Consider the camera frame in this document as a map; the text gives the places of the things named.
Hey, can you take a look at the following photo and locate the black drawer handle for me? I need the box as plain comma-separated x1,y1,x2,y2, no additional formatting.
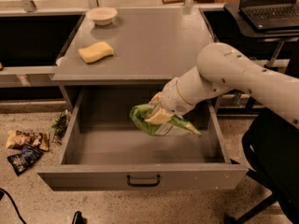
126,175,161,188

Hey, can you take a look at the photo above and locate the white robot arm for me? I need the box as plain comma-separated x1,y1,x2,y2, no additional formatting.
146,43,299,128

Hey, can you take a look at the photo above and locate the black cable on floor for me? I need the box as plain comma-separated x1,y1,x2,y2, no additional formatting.
0,187,28,224

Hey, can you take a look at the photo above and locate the green rice chip bag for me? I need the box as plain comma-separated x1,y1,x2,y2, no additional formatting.
129,104,201,136

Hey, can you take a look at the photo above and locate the black laptop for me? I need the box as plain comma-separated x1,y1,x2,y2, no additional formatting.
239,0,299,30

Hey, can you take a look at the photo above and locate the black office chair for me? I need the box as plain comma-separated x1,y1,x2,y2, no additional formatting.
224,109,299,224

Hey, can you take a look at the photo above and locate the open grey top drawer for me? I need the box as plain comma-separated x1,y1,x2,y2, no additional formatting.
37,88,248,191

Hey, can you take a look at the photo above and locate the tan snack bag on floor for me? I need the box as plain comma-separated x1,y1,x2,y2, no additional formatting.
6,130,50,151

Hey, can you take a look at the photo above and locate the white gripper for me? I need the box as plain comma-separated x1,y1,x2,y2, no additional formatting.
145,77,194,125

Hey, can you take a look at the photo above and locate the green snack bag on floor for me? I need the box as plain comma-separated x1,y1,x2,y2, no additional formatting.
51,109,71,144

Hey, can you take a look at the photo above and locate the wooden stick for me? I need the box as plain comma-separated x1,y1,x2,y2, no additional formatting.
162,0,197,5

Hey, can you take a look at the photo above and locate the dark blue snack bag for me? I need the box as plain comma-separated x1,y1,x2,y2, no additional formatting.
7,145,44,175

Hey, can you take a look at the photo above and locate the yellow sponge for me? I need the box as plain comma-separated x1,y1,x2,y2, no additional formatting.
78,42,114,63

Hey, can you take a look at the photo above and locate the black side table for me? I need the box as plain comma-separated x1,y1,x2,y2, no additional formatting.
223,3,299,70

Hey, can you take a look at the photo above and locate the white bowl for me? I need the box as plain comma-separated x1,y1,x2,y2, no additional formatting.
86,7,118,26

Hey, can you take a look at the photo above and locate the grey cabinet with top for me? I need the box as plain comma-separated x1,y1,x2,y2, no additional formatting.
50,7,233,112

